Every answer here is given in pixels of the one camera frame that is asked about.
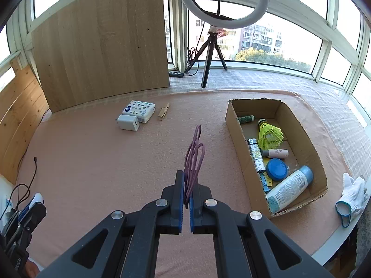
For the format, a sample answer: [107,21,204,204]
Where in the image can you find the black tripod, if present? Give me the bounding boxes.
[190,30,228,89]

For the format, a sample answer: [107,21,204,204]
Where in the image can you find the white window frame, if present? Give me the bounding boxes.
[0,0,371,128]

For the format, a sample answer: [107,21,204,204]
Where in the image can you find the white checked cloth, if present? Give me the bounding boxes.
[170,68,371,186]

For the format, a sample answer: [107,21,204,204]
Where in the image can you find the white bottle with blue cap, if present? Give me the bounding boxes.
[266,166,314,213]

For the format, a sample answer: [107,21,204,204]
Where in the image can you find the wooden clothespin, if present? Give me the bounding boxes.
[157,103,170,120]

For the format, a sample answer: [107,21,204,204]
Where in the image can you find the patterned tissue pack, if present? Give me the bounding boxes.
[122,100,155,123]

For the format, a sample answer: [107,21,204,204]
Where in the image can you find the white ring light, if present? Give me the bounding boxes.
[179,0,269,29]

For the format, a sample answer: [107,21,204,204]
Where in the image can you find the blue plastic clip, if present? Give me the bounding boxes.
[259,172,273,194]

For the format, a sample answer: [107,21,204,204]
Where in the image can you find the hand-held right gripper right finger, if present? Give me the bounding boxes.
[190,183,334,278]

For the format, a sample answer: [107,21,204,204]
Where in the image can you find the small white bottle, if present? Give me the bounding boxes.
[260,148,289,159]

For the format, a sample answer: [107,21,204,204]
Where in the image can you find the black usb cable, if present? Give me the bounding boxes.
[0,157,38,223]

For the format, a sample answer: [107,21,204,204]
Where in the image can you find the wooden slat panel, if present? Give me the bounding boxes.
[0,58,50,184]

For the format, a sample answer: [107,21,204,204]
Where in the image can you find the light wooden board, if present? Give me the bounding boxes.
[31,0,170,113]

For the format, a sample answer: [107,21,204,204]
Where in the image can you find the black ring light cable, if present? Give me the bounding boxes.
[185,26,205,76]

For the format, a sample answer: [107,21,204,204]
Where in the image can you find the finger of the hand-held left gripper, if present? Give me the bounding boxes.
[6,203,47,246]
[16,193,45,219]

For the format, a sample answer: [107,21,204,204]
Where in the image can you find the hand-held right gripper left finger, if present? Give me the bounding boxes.
[36,171,186,278]

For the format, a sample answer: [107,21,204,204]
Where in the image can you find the white charger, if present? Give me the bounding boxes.
[117,114,140,131]

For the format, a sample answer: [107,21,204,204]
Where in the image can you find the red patterned tag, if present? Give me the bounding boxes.
[209,26,229,37]

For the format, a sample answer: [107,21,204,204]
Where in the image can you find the apartment buildings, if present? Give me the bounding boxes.
[164,6,286,61]

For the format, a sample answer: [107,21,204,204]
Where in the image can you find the purple cord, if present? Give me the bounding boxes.
[183,125,206,209]

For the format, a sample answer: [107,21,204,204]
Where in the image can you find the yellow plastic shuttlecock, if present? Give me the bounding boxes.
[257,119,284,149]

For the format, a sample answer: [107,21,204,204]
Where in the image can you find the patterned lighter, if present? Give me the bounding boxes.
[247,138,265,173]

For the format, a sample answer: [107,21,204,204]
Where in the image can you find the white knit glove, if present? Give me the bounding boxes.
[336,173,366,228]

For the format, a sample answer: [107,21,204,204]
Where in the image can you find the brown cardboard box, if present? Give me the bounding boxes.
[225,98,328,218]

